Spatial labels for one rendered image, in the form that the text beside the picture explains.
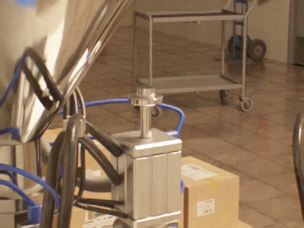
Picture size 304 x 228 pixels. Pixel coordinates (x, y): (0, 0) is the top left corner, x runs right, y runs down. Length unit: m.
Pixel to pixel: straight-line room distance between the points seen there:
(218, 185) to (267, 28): 5.80
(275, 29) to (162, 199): 8.60
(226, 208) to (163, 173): 3.11
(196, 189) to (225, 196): 0.18
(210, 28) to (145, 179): 9.72
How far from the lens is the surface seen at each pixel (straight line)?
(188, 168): 3.86
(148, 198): 0.66
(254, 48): 9.13
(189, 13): 6.90
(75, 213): 3.33
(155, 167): 0.65
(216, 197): 3.70
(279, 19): 9.17
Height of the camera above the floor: 1.59
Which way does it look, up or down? 14 degrees down
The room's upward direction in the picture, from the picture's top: straight up
